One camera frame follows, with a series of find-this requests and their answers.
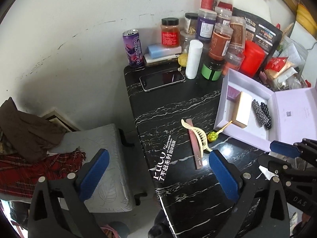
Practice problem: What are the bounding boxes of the black white checked hair clip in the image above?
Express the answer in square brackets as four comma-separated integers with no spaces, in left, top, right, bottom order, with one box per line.
[251,99,265,124]

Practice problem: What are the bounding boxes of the white cylindrical bottle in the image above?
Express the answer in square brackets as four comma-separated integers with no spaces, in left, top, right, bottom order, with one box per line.
[185,40,203,79]

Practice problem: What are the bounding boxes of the purple drink can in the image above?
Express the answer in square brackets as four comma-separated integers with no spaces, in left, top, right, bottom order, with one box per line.
[122,29,145,68]

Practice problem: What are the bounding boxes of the brown cloth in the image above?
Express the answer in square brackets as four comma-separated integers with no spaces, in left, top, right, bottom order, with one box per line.
[0,97,66,163]

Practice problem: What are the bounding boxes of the red snack packet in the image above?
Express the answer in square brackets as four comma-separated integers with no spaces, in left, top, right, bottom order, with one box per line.
[265,57,289,71]

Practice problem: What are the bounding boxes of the tall orange powder jar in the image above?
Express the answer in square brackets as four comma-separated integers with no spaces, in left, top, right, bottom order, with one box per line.
[208,23,234,61]

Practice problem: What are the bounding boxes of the short orange jar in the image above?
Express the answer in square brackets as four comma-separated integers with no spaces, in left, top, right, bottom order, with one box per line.
[222,45,245,76]

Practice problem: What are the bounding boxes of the yellow basin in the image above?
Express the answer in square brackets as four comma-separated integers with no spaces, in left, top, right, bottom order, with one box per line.
[296,4,317,31]

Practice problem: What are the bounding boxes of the white appliance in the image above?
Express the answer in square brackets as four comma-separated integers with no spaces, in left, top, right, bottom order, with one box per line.
[290,21,317,56]

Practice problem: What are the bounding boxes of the red bag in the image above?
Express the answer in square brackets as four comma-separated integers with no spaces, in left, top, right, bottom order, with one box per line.
[218,1,234,12]

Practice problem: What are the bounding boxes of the red label black lid jar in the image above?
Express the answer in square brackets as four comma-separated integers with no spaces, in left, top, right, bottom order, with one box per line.
[160,18,181,47]

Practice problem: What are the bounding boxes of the black box with white print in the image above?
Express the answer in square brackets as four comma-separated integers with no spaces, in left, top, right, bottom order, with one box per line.
[151,139,179,184]

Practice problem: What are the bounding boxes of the red plaid cloth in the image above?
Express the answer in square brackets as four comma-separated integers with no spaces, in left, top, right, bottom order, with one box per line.
[0,147,86,199]

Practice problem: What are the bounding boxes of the lilac gift box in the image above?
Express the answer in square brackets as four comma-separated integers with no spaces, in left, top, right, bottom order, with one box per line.
[213,68,317,153]

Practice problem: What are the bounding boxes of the clear plastic jar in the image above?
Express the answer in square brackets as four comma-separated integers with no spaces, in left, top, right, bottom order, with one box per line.
[181,31,196,55]

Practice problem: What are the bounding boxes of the red canister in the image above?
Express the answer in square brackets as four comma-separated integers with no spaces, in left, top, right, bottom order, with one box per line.
[239,40,269,78]

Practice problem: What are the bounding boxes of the gold cardboard box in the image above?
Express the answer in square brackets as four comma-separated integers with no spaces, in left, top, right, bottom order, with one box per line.
[233,92,253,129]

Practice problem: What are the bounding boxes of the woven round fan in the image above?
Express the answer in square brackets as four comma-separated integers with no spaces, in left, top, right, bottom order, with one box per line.
[282,22,294,36]

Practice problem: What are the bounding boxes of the blue pack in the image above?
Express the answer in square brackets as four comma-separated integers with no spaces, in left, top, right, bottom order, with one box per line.
[148,43,172,59]

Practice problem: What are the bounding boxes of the cream hair claw clip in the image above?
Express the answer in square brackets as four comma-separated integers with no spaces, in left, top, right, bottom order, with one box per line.
[181,119,214,153]

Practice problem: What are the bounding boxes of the framed picture on floor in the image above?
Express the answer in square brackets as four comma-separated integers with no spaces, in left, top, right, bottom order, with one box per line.
[40,108,83,133]

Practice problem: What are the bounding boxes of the small purple box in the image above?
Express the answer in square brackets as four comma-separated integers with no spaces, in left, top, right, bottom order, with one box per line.
[226,85,242,102]

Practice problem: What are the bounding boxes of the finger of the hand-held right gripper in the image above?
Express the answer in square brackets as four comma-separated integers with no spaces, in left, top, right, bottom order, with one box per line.
[259,157,317,182]
[270,139,317,159]

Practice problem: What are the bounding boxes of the pile of bags and papers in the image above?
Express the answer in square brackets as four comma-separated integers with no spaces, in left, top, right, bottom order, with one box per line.
[272,35,314,91]

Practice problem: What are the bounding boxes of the black polka dot hair clip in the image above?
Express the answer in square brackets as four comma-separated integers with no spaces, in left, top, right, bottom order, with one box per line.
[258,102,272,130]

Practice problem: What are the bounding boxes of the black stand-up pouch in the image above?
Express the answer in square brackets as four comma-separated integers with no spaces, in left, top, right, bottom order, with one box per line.
[231,7,283,57]

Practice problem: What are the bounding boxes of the dark spice jar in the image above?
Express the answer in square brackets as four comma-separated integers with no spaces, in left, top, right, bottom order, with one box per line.
[214,6,232,26]

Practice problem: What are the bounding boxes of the black smartphone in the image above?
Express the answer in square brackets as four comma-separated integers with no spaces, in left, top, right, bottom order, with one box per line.
[139,69,186,92]

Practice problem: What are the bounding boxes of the brown powder jar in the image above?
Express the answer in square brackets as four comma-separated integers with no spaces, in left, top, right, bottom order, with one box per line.
[229,16,247,49]

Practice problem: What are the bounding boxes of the grey cushioned stool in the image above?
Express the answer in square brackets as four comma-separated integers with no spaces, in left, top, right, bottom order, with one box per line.
[50,123,139,213]

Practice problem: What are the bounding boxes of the gold hairpin with green flower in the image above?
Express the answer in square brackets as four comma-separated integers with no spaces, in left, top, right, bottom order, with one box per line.
[207,120,234,142]

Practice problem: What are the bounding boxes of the small jar of nuts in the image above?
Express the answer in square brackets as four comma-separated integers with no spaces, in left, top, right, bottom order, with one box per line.
[184,12,199,34]

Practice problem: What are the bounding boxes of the purple label jar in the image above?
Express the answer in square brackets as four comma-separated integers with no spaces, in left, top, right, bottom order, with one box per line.
[197,9,216,41]

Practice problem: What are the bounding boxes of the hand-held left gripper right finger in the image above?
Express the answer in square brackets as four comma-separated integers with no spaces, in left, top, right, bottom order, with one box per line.
[209,150,290,238]

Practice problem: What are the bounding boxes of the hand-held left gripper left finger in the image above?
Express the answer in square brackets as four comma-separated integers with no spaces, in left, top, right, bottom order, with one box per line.
[27,149,110,238]

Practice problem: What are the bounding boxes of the pink cosmetic tube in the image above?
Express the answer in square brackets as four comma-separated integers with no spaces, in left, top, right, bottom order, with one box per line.
[186,119,204,170]

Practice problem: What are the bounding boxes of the blue white flat boxes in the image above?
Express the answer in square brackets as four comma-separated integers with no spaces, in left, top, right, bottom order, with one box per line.
[144,47,182,67]

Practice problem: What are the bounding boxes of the tan snack packet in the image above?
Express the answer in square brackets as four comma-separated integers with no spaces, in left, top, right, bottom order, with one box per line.
[266,61,297,80]

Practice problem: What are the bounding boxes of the small yellow fruit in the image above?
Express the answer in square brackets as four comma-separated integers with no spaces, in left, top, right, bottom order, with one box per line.
[178,53,189,67]

